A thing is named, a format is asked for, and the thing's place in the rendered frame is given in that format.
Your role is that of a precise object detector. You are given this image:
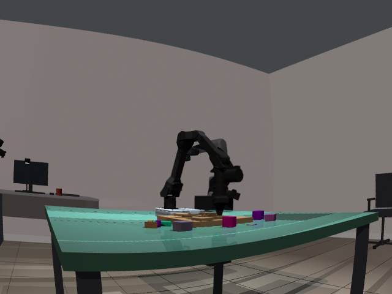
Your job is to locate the brown rectangular block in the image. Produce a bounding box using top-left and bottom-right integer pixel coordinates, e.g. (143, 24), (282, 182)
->
(145, 222), (157, 228)

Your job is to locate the green rectangular block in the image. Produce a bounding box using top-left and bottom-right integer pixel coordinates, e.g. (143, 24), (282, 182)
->
(161, 221), (172, 227)

